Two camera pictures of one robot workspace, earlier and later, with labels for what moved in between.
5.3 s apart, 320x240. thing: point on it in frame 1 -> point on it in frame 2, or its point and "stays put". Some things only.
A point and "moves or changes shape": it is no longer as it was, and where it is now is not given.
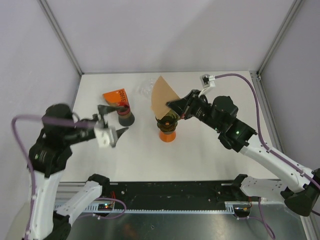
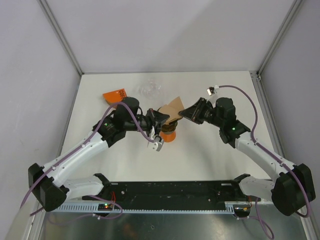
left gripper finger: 119,132 -> 159,116
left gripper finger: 103,109 -> 158,126
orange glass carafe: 167,136 stays put
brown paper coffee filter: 162,93 moves or changes shape
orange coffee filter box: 117,98 stays put
